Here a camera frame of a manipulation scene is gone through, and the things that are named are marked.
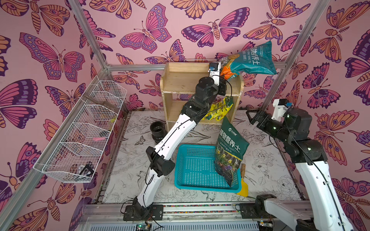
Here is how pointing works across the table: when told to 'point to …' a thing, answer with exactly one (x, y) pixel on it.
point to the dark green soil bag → (231, 145)
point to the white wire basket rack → (76, 155)
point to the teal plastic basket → (194, 171)
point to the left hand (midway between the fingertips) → (226, 73)
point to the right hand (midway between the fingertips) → (251, 114)
